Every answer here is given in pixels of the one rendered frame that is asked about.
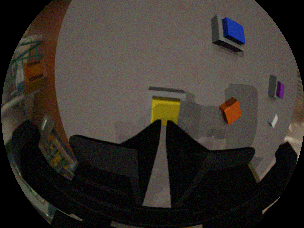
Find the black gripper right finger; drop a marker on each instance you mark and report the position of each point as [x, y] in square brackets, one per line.
[188, 162]

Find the purple button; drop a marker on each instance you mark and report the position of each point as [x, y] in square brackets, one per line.
[276, 87]

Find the blue button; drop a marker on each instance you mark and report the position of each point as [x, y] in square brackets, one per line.
[227, 33]

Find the yellow button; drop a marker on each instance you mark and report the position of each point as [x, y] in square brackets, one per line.
[164, 103]

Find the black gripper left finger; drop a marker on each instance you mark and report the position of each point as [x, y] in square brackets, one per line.
[133, 158]

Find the orange block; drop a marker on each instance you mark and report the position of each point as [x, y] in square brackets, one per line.
[230, 110]

